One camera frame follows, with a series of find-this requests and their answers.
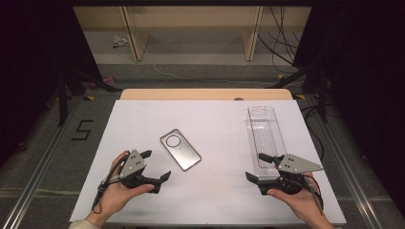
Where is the light wooden desk frame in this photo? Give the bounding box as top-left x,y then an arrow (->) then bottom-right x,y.
73,5 -> 312,62

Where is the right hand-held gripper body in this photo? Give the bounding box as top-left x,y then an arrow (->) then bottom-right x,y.
258,154 -> 325,197

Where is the wooden table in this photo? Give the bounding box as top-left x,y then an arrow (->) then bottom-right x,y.
119,88 -> 294,101

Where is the person's right hand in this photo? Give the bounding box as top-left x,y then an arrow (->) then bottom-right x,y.
266,173 -> 330,228

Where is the white table board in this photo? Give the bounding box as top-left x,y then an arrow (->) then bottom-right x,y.
69,99 -> 348,226

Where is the right hand-held gripper cable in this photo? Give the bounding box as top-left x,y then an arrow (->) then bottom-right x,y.
299,174 -> 325,217

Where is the pink cloth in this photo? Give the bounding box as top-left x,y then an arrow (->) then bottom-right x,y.
87,75 -> 117,90

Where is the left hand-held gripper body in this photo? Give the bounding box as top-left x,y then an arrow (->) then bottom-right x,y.
118,149 -> 162,195

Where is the clear plastic box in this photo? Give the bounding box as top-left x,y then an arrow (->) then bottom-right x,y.
245,105 -> 289,181

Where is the aluminium floor rail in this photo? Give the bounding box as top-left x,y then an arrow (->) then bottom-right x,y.
304,94 -> 383,229
0,94 -> 84,229

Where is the black curtain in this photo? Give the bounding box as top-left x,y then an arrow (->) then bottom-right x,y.
0,0 -> 103,168
292,0 -> 405,219

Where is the left hand-held gripper cable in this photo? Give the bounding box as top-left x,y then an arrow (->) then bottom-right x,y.
91,156 -> 128,215

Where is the black stand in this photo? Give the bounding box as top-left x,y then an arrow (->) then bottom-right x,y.
266,60 -> 330,123
56,63 -> 122,127

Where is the person's left hand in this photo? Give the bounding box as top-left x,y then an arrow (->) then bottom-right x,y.
85,151 -> 156,221

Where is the tangle of black cables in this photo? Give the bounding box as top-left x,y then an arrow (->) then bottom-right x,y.
257,6 -> 302,66

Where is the crumpled clear wrapper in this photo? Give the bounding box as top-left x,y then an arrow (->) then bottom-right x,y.
112,34 -> 130,50

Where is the hand-held gripper cable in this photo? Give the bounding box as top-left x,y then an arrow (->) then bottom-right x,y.
91,156 -> 128,215
299,174 -> 325,217

